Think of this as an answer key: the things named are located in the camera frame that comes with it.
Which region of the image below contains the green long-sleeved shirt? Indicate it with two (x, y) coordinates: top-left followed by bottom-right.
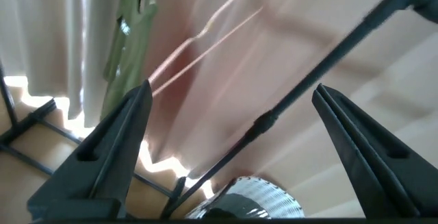
(100, 0), (160, 121)

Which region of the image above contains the pink clothes hanger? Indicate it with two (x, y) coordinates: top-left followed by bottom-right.
(147, 0), (265, 98)

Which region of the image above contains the beige curtain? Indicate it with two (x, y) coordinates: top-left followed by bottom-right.
(0, 0), (438, 219)

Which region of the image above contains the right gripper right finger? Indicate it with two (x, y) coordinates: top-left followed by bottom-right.
(311, 83), (438, 219)

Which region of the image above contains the black clothes rack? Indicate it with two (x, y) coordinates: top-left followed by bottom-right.
(0, 0), (438, 220)

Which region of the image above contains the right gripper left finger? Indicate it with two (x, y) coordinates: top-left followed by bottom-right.
(27, 79), (154, 220)

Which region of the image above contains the white laundry basket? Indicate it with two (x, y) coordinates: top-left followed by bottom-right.
(185, 175), (306, 220)

